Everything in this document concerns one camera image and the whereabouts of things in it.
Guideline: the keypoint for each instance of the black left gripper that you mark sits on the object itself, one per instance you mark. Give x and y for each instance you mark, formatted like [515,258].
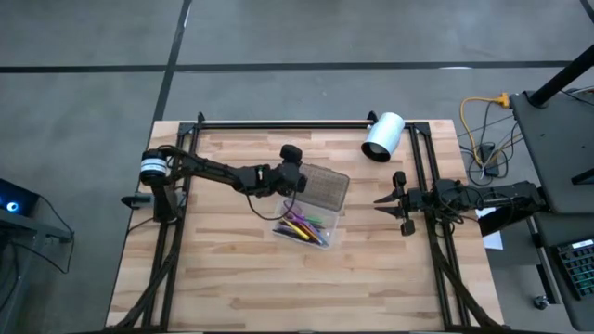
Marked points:
[287,178]

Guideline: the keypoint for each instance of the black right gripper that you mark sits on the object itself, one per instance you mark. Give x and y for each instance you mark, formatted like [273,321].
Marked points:
[413,201]

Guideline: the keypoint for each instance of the clear plastic container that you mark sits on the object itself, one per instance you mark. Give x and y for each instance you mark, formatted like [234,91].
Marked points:
[325,185]

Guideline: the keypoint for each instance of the purple scissors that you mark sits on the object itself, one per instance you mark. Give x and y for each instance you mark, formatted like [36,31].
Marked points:
[297,217]

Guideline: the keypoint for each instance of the green marker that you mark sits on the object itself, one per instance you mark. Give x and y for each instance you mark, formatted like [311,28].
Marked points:
[316,220]

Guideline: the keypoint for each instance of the yellow highlighter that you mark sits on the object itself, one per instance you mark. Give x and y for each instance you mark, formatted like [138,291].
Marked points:
[297,229]

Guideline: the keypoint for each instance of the black pen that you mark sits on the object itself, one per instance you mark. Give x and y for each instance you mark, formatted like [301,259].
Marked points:
[287,232]

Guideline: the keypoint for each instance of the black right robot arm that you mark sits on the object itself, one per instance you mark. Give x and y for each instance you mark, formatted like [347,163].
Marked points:
[492,199]

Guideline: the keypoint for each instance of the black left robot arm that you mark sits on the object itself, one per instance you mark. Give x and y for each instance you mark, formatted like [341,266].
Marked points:
[218,169]

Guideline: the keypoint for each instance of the white cylindrical spot lamp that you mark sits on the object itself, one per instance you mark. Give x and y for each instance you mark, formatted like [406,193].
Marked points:
[385,132]

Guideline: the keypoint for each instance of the white paper sheet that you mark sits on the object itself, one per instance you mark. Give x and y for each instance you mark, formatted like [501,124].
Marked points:
[494,241]

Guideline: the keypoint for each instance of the black power adapter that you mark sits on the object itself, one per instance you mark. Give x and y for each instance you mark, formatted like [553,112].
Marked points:
[488,153]

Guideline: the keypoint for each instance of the black desk beam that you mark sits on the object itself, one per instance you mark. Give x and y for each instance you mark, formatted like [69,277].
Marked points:
[506,225]

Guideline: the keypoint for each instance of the dark grey side desk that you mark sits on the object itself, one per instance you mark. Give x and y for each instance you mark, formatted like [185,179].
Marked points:
[552,153]
[580,315]

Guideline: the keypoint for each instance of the grey caster wheel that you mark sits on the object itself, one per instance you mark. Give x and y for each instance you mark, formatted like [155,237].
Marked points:
[541,303]

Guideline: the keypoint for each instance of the backlit keyboard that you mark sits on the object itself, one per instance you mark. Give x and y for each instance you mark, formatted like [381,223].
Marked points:
[577,269]

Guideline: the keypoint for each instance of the black diagonal pole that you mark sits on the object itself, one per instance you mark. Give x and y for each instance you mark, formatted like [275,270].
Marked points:
[561,76]

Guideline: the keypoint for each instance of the grey equipment cart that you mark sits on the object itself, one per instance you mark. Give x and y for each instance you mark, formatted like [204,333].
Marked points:
[42,227]

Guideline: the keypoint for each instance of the computer with blue light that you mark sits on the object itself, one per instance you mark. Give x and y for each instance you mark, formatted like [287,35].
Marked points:
[18,199]

